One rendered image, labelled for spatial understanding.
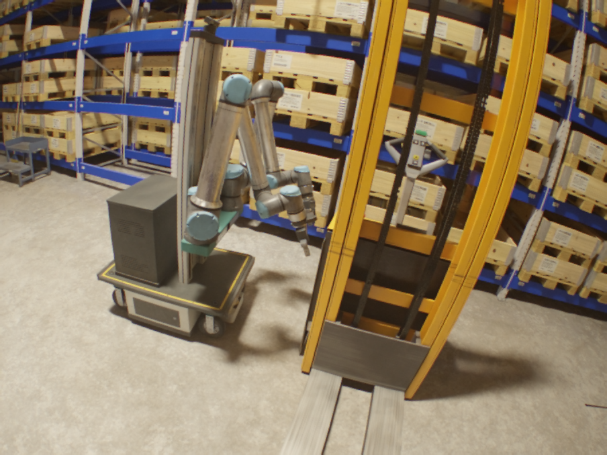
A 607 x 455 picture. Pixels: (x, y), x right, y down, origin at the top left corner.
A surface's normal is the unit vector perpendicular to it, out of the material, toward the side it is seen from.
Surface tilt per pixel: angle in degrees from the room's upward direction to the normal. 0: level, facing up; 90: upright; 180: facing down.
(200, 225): 95
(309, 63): 90
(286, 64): 90
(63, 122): 90
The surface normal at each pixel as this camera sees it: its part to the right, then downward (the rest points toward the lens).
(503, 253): -0.27, 0.36
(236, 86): 0.33, 0.33
